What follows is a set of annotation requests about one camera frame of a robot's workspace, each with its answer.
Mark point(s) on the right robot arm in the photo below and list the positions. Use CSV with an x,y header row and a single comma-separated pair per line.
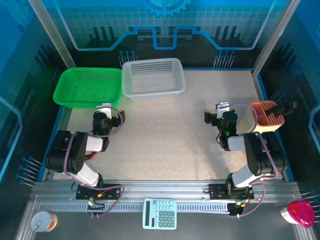
x,y
240,143

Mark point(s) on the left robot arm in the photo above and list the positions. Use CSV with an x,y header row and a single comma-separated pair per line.
x,y
83,176

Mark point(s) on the orange desk organizer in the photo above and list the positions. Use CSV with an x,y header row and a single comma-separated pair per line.
x,y
267,117

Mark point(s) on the green plastic basket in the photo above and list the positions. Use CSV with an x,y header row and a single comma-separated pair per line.
x,y
85,87

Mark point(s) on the white plastic basket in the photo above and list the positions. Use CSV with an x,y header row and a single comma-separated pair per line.
x,y
152,77

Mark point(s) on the small black controller board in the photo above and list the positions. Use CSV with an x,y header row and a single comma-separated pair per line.
x,y
236,208
96,207

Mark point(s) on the light blue calculator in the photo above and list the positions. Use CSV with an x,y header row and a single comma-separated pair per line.
x,y
160,215

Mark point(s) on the tin can with pull tab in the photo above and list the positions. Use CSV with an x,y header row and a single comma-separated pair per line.
x,y
42,221

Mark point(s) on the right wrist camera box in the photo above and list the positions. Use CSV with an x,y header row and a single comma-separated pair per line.
x,y
222,107

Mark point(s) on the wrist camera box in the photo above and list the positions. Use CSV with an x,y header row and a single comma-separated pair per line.
x,y
222,107
105,110

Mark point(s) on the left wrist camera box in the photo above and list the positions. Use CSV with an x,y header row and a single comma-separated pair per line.
x,y
105,110

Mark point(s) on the aluminium rail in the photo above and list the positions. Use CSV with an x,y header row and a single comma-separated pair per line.
x,y
162,187

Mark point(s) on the aluminium frame post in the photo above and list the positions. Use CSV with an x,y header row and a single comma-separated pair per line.
x,y
52,32
277,32

